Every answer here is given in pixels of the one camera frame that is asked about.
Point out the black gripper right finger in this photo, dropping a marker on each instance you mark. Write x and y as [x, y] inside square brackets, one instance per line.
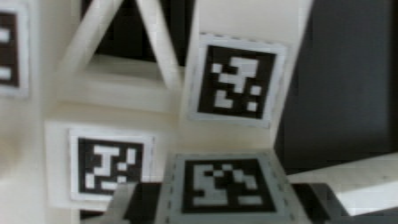
[323, 206]

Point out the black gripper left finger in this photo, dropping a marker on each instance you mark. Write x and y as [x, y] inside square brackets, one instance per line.
[133, 207]

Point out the white tagged cube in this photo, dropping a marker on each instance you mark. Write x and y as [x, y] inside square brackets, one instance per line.
[227, 188]

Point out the white chair seat part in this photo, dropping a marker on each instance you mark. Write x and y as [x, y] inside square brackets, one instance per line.
[110, 131]

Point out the white U-shaped frame fence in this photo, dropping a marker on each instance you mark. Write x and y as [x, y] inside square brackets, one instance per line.
[364, 182]

